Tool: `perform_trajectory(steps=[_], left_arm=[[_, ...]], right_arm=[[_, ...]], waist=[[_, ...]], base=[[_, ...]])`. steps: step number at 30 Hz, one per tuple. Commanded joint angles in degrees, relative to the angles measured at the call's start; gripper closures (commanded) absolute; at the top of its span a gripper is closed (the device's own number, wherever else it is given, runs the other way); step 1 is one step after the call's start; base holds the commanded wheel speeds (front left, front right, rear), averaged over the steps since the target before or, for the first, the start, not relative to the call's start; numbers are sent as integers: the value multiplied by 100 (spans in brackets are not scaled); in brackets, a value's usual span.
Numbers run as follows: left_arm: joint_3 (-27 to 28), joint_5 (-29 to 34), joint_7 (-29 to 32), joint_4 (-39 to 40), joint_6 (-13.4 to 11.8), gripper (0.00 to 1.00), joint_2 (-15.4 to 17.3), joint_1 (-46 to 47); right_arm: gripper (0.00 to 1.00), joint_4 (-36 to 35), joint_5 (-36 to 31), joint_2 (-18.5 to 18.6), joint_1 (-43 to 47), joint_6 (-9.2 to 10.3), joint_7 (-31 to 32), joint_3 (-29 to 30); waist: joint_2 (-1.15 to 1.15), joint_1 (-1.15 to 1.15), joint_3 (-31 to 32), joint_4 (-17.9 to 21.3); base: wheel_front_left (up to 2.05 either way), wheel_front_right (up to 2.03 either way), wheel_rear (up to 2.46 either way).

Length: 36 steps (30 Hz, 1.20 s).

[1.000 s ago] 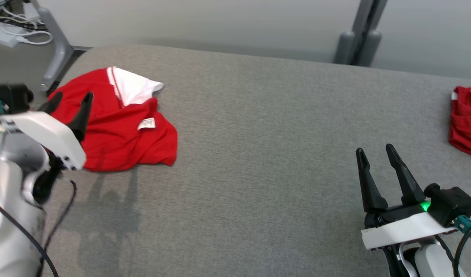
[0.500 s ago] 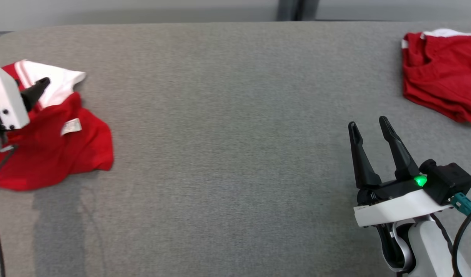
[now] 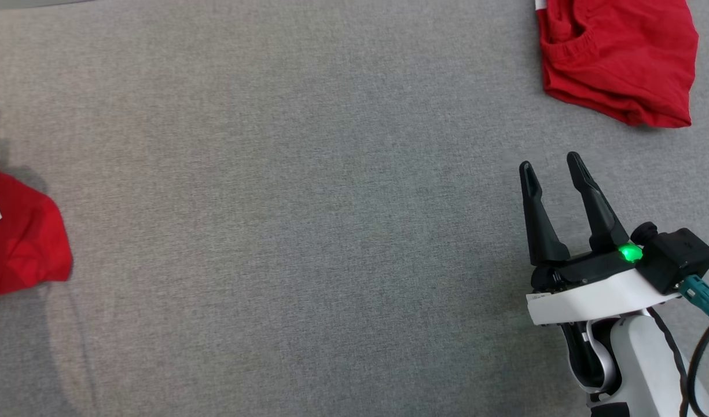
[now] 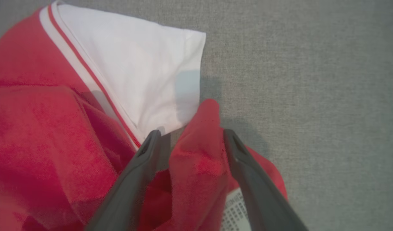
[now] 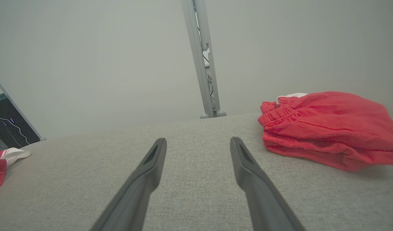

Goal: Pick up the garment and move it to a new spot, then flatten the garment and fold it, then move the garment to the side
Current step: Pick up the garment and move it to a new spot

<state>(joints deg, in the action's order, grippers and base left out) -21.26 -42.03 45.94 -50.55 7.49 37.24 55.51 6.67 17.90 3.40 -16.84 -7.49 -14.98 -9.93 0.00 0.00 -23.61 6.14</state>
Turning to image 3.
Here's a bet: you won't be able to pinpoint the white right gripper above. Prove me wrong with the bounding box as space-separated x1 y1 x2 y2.
519 152 679 325

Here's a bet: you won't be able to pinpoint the red shorts white trim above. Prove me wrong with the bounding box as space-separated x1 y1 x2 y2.
535 0 700 129

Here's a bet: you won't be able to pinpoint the red T-shirt white sleeves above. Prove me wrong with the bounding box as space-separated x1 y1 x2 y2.
0 107 74 310

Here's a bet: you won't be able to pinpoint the right black cable teal plug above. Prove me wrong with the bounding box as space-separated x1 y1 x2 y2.
646 275 709 417

